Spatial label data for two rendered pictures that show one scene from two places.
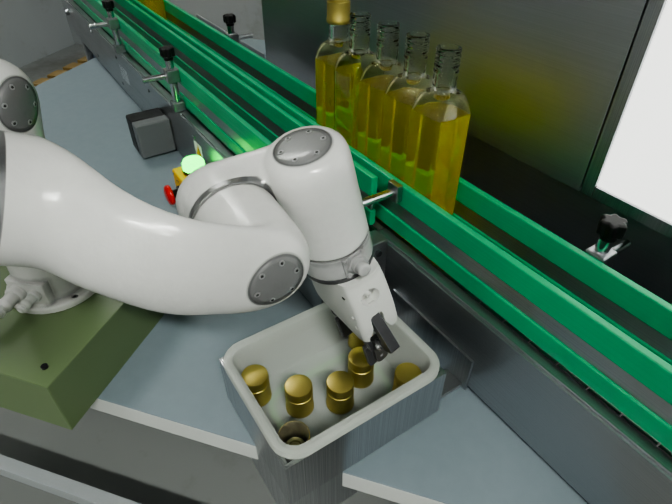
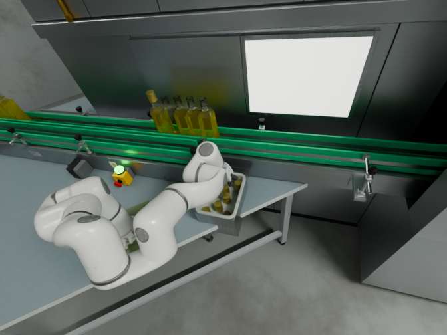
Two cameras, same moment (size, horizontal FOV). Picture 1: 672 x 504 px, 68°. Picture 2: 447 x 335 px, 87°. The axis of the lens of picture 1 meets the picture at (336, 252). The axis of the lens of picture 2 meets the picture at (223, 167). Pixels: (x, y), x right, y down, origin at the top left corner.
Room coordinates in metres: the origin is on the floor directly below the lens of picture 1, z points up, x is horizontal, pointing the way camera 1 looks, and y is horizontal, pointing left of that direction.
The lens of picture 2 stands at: (-0.12, 0.27, 1.66)
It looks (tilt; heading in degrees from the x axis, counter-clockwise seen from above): 50 degrees down; 329
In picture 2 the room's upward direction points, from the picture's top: 13 degrees counter-clockwise
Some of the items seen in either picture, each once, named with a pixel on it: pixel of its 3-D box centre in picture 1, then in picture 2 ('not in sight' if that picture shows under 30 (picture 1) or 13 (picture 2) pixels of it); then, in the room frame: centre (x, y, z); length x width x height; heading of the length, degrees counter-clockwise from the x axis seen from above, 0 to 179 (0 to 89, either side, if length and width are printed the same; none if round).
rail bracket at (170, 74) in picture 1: (161, 82); (82, 149); (1.01, 0.36, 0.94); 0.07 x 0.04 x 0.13; 123
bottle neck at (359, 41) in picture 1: (359, 31); (165, 102); (0.74, -0.03, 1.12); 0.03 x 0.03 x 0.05
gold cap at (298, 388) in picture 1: (299, 396); (218, 206); (0.37, 0.05, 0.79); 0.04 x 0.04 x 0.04
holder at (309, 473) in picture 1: (349, 375); (224, 193); (0.40, -0.02, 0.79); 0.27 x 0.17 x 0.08; 123
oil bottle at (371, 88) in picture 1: (382, 133); (186, 125); (0.69, -0.07, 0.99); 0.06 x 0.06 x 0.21; 34
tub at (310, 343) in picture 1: (331, 380); (222, 197); (0.39, 0.01, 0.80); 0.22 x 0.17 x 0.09; 123
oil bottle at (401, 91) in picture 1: (406, 149); (197, 127); (0.64, -0.10, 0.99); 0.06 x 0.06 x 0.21; 34
